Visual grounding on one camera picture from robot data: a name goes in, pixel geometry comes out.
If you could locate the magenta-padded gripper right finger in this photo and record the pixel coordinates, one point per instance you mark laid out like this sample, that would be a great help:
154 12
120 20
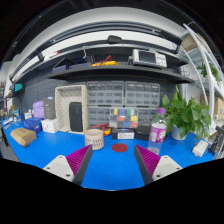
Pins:
165 165

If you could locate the white rack shelf unit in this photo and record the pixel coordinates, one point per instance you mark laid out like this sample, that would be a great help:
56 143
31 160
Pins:
208 66

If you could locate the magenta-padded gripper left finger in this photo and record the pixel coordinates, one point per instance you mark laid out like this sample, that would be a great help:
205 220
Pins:
60 165

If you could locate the black speaker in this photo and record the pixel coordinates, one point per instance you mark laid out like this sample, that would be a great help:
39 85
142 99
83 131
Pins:
76 116

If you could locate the dark grey box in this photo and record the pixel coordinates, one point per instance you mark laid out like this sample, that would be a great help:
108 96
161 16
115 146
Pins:
49 107

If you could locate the green potted plant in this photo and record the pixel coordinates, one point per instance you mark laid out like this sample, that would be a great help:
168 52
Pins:
186 115

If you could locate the beige patterned cup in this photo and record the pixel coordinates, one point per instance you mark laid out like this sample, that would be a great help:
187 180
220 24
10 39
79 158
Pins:
94 139

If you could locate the small teal box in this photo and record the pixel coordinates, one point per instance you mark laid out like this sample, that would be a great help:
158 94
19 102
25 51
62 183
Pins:
18 87

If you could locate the black box with white label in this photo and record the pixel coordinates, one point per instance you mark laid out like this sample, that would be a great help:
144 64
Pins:
122 134

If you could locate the white power adapter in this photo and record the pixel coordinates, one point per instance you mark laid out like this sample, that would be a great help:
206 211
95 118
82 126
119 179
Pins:
200 148

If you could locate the clear box with coloured parts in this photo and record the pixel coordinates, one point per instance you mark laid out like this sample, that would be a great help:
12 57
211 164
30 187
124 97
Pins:
123 118

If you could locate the blue box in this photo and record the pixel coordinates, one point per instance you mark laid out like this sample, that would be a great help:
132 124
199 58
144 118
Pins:
32 124

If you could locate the purple bag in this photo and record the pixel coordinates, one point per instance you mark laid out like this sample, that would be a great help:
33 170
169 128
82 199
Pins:
38 109

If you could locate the plain black box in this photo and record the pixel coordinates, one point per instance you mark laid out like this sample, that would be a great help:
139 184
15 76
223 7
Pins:
142 132

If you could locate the flat round red coaster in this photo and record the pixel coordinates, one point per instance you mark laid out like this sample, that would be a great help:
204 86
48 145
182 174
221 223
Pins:
119 147

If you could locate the brown cardboard box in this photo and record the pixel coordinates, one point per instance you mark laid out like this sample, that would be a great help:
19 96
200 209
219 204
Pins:
22 136

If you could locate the clear bottle with purple cap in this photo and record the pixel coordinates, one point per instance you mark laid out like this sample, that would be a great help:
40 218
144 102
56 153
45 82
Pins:
157 132

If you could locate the beige perforated tray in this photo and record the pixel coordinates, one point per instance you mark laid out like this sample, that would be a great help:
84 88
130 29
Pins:
62 106

